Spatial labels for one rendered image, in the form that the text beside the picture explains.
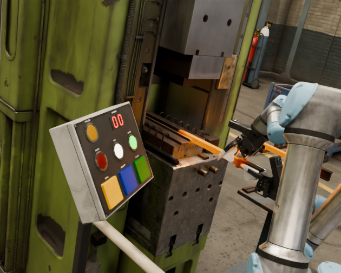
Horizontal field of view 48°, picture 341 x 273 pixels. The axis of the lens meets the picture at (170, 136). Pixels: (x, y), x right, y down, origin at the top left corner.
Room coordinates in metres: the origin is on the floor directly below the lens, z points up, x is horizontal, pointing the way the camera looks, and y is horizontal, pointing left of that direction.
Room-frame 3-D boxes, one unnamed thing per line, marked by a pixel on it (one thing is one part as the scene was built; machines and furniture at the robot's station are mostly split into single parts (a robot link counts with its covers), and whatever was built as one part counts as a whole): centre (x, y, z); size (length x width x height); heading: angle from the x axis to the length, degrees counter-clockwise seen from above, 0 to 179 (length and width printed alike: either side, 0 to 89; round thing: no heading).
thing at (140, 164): (1.16, 0.07, 1.01); 0.07 x 0.05 x 0.07; 163
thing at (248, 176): (1.37, -0.32, 0.98); 0.09 x 0.03 x 0.06; 51
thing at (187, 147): (1.72, 0.07, 0.96); 0.42 x 0.20 x 0.09; 48
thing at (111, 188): (0.97, 0.13, 1.01); 0.07 x 0.05 x 0.07; 163
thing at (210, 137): (1.75, -0.16, 0.95); 0.12 x 0.08 x 0.06; 48
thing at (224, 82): (1.90, -0.20, 1.27); 0.09 x 0.02 x 0.17; 138
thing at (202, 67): (1.72, 0.07, 1.32); 0.42 x 0.20 x 0.10; 48
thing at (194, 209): (1.77, 0.04, 0.69); 0.56 x 0.38 x 0.45; 48
